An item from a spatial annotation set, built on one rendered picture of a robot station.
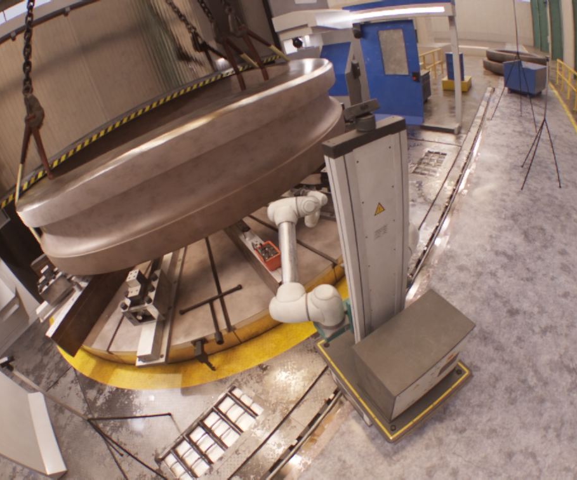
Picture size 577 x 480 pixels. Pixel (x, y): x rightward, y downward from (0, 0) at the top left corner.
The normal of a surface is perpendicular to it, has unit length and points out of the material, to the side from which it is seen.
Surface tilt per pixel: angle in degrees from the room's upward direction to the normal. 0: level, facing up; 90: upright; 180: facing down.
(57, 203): 90
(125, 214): 90
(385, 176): 90
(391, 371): 0
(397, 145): 90
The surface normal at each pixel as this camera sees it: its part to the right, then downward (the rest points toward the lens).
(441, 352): -0.24, -0.76
